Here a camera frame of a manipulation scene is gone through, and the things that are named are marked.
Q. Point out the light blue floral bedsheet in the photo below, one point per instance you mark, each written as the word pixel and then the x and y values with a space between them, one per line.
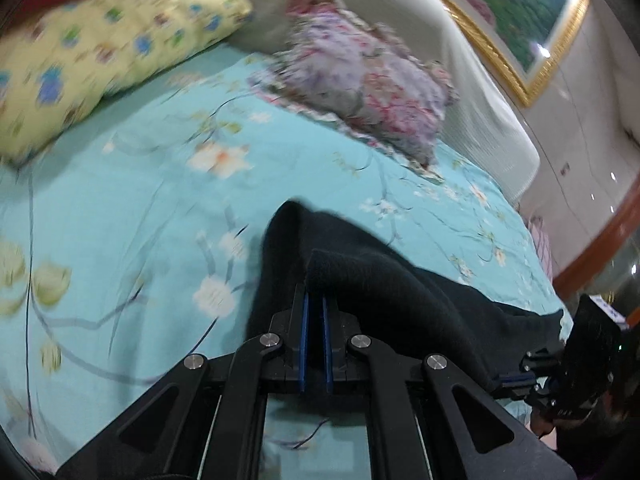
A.
pixel 135 239

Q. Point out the yellow cartoon print pillow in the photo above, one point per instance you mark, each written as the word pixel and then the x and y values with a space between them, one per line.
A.
pixel 58 66

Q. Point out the black tracking camera box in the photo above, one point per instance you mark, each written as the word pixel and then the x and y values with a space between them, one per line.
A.
pixel 596 343

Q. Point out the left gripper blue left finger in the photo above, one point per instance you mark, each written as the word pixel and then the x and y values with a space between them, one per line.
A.
pixel 303 339

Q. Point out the purple floral pillow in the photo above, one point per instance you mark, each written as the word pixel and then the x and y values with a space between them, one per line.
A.
pixel 362 77

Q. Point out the white ribbed headboard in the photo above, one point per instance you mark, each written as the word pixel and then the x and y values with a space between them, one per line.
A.
pixel 482 125

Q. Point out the pink checkered cloth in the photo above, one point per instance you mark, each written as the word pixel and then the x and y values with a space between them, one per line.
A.
pixel 541 241

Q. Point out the brown wooden door frame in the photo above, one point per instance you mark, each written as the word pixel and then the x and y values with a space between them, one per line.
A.
pixel 602 248

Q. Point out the person's right hand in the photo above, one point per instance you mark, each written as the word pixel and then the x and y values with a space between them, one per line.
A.
pixel 611 410

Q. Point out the gold framed landscape painting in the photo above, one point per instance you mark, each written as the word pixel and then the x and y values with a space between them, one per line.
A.
pixel 524 41

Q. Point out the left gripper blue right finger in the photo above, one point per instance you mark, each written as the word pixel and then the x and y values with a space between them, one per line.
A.
pixel 327 349

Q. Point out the black pants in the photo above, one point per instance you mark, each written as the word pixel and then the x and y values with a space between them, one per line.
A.
pixel 415 311

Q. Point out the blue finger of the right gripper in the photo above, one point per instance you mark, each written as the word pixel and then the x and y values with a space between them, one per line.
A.
pixel 518 380

